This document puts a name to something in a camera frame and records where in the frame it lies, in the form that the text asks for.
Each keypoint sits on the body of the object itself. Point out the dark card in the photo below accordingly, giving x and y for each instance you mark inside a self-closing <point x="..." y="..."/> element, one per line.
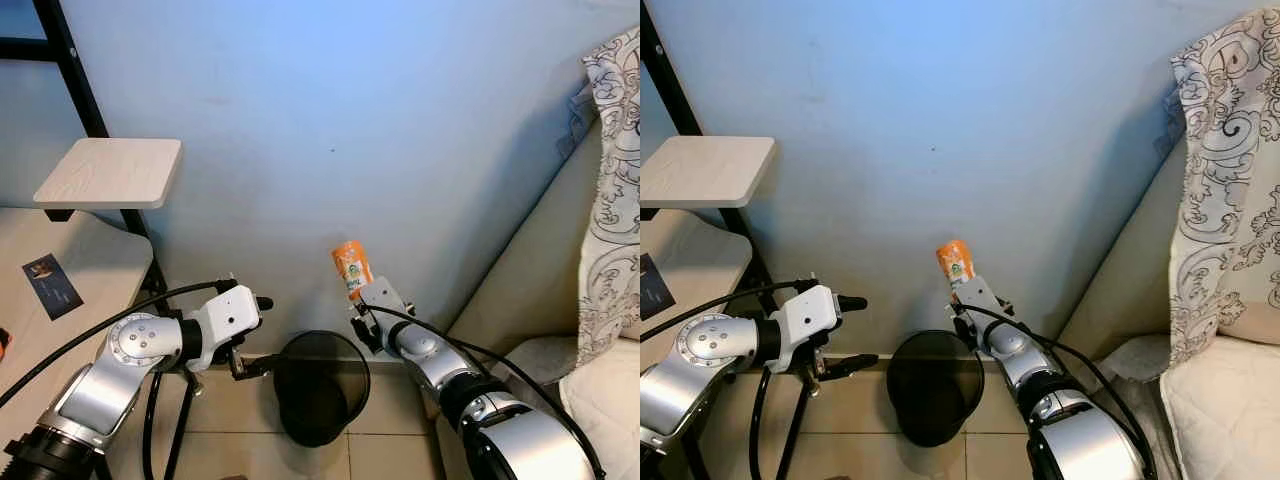
<point x="52" y="285"/>
<point x="655" y="288"/>

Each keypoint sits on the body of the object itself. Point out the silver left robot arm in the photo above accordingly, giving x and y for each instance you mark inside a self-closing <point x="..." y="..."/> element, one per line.
<point x="130" y="345"/>
<point x="715" y="345"/>

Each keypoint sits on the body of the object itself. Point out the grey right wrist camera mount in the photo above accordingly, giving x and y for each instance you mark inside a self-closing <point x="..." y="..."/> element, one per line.
<point x="385" y="300"/>
<point x="985" y="300"/>

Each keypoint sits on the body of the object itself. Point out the orange drink bottle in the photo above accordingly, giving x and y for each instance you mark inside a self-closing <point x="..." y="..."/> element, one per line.
<point x="955" y="260"/>
<point x="350" y="262"/>

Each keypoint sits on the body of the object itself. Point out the white quilted mattress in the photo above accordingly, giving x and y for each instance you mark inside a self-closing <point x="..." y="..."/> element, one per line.
<point x="1225" y="420"/>
<point x="610" y="420"/>

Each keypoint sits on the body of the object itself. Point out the light wooden shelf board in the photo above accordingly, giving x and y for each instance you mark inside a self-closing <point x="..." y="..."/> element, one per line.
<point x="110" y="170"/>
<point x="705" y="170"/>

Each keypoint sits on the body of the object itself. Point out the black trash bin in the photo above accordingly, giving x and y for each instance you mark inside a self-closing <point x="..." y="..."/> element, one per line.
<point x="935" y="390"/>
<point x="320" y="390"/>

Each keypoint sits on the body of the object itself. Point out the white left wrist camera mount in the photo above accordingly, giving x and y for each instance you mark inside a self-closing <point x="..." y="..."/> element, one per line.
<point x="808" y="315"/>
<point x="230" y="312"/>

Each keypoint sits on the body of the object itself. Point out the beige desk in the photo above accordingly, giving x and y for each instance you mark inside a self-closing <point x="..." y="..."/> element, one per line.
<point x="90" y="250"/>
<point x="700" y="250"/>

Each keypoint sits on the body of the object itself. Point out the black metal frame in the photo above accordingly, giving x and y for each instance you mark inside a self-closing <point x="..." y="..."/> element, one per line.
<point x="676" y="80"/>
<point x="72" y="60"/>

